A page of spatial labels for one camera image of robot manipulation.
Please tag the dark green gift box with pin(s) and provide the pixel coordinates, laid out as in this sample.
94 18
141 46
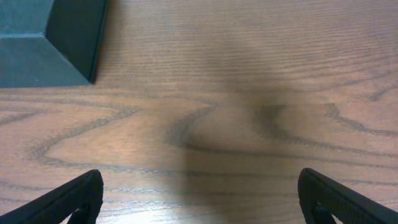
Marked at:
50 42

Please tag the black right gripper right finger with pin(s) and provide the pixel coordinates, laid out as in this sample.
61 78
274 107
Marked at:
324 200

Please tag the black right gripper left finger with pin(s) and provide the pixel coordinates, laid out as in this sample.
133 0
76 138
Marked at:
78 200

